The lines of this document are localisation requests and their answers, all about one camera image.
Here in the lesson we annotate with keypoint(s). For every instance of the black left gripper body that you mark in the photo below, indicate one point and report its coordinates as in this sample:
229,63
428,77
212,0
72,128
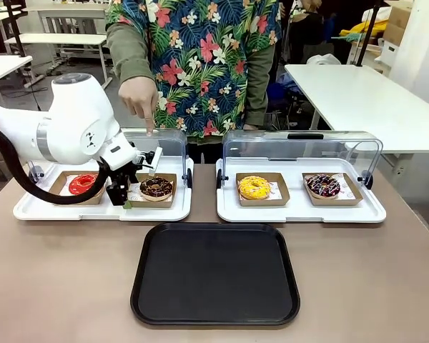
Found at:
123,175

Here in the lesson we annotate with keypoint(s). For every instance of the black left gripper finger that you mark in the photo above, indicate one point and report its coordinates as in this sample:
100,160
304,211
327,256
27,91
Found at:
128,204
116,199

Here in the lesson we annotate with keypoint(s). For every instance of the person right forearm olive sleeve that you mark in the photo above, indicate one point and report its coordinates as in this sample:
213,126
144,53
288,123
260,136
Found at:
130,53

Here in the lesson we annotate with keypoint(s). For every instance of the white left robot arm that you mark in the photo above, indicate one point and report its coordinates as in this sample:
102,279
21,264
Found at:
75,118

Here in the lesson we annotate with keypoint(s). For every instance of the person left forearm olive sleeve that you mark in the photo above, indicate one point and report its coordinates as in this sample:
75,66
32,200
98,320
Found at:
259,85

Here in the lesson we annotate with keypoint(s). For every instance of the brown cardboard donut tray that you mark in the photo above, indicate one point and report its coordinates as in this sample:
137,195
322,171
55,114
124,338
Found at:
62,187
262,202
153,204
346,200

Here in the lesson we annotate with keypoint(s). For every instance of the chocolate donut with sprinkles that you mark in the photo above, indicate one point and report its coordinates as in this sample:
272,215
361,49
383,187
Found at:
156,188

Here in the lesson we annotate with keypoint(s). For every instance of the red glazed donut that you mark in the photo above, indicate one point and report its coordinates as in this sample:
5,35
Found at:
83,183

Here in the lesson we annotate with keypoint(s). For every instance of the black plastic serving tray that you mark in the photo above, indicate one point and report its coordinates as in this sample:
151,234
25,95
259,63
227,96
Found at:
214,275

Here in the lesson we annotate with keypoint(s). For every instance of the yellow glazed donut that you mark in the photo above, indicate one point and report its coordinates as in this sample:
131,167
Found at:
254,186

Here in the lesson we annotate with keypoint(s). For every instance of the dark chocolate striped donut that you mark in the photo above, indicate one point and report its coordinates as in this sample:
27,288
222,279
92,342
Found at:
322,187

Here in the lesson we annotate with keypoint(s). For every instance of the person right hand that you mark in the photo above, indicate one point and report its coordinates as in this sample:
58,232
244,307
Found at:
137,96

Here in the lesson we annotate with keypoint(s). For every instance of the person left hand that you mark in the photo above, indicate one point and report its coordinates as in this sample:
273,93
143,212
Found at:
250,127

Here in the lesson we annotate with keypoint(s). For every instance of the white printed paper liner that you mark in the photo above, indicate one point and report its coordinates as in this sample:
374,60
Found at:
346,187
275,191
134,194

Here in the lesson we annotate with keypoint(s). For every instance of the white display case base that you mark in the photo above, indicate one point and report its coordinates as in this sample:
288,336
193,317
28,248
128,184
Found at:
300,212
103,211

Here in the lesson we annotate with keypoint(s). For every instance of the clear display case lid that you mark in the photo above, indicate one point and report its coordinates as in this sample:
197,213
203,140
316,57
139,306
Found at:
300,150
171,150

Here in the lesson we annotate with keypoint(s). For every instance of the person torso floral shirt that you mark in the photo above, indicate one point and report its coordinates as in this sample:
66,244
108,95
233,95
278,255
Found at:
207,64

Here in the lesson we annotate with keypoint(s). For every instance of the white background desk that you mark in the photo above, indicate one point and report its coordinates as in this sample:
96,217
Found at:
57,39

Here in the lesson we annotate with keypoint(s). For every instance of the white table with black stand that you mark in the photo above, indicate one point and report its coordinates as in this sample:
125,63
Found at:
3,68

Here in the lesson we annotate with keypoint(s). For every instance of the white plastic bag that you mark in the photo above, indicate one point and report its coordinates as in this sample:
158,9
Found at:
321,59

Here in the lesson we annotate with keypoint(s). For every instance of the background person dark clothes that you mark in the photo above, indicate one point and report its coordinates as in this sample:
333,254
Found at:
312,28

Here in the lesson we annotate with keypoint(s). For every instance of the large white table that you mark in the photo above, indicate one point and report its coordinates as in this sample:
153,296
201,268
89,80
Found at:
364,103

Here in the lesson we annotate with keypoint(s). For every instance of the black stand pole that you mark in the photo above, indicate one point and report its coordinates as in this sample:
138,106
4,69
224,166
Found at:
369,32

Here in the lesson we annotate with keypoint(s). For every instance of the yellow cloth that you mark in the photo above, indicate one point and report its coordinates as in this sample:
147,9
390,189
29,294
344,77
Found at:
366,26

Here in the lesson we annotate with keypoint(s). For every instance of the white storage box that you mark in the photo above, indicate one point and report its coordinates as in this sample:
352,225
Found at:
389,57

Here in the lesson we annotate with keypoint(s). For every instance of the brown cardboard box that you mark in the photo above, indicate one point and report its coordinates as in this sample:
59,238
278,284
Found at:
398,21

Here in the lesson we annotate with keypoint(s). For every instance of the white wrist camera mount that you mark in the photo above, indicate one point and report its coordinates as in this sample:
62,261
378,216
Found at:
156,159

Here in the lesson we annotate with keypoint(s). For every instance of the black upright frame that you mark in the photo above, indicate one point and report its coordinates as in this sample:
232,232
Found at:
17,25

